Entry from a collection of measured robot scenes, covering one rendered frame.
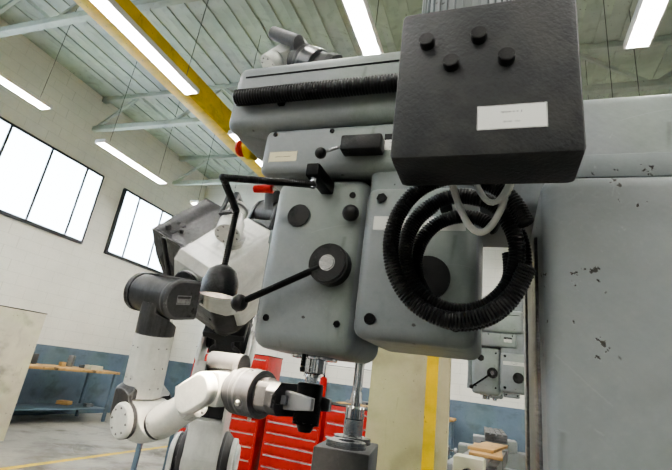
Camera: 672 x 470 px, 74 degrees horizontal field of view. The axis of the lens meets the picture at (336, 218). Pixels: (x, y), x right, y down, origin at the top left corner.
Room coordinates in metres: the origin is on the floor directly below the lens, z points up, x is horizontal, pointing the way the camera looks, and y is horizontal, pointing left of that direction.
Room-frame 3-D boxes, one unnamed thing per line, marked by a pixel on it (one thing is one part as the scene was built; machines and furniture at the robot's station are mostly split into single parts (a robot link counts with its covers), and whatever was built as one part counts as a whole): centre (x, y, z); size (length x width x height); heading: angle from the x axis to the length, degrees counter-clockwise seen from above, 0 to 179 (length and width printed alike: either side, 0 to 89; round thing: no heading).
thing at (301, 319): (0.87, 0.00, 1.47); 0.21 x 0.19 x 0.32; 159
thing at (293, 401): (0.85, 0.02, 1.23); 0.06 x 0.02 x 0.03; 54
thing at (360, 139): (0.72, -0.01, 1.66); 0.12 x 0.04 x 0.04; 69
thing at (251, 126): (0.86, -0.01, 1.81); 0.47 x 0.26 x 0.16; 69
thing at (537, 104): (0.45, -0.16, 1.62); 0.20 x 0.09 x 0.21; 69
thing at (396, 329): (0.80, -0.18, 1.47); 0.24 x 0.19 x 0.26; 159
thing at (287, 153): (0.85, -0.03, 1.68); 0.34 x 0.24 x 0.10; 69
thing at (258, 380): (0.92, 0.08, 1.23); 0.13 x 0.12 x 0.10; 144
